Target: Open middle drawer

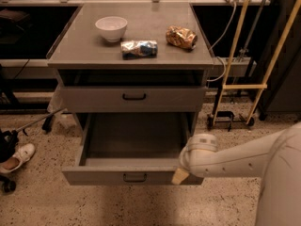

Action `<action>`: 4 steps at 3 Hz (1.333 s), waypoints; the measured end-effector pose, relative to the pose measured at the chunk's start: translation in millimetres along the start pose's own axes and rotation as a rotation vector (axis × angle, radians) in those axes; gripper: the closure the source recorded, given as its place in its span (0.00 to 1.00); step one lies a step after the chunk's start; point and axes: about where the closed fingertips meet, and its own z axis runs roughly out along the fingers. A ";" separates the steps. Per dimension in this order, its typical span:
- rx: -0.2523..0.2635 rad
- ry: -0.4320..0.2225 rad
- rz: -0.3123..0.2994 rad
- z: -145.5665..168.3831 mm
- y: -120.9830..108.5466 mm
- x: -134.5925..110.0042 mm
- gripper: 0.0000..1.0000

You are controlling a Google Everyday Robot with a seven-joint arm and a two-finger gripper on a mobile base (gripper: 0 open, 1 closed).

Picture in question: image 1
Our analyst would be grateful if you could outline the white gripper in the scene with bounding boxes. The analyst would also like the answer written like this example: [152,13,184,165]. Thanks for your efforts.
[171,134,217,186]

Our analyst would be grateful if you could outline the grey drawer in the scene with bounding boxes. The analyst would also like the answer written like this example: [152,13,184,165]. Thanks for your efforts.
[58,69,205,112]
[63,112,191,186]

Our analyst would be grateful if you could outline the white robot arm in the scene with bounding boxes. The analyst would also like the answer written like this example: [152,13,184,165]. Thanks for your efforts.
[172,122,301,226]

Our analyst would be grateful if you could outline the grey top drawer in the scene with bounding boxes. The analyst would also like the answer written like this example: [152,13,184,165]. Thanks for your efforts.
[58,69,205,112]

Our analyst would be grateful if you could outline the grey drawer cabinet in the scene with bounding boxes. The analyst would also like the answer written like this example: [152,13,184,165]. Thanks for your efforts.
[48,2,213,131]

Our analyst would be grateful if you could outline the yellow hand truck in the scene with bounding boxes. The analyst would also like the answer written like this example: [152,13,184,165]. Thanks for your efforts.
[206,0,301,131]

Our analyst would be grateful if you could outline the clear plastic bag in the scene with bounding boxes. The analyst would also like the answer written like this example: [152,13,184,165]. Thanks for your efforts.
[47,86,76,129]

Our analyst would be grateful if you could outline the crushed blue silver can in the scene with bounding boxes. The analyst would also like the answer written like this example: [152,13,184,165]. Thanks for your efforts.
[120,40,158,59]

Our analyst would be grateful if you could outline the crushed gold can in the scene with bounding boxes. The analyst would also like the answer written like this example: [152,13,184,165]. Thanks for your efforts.
[166,25,198,50]

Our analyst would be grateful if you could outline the white sneaker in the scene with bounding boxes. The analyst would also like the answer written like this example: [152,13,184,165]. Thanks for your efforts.
[0,143,36,174]

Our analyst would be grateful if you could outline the white ceramic bowl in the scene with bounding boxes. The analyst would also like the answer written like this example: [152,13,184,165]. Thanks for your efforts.
[95,16,128,42]

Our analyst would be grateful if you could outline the grey metal pole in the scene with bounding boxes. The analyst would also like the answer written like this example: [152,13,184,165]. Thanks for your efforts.
[11,108,62,135]

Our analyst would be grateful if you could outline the black caster wheel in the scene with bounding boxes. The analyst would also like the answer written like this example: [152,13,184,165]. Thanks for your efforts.
[0,175,16,193]

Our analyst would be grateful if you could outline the grey wall-mounted box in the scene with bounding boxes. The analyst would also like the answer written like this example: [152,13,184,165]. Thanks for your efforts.
[208,56,251,78]

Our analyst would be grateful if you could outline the white power cable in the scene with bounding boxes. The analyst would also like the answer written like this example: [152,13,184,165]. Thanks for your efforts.
[206,2,237,83]

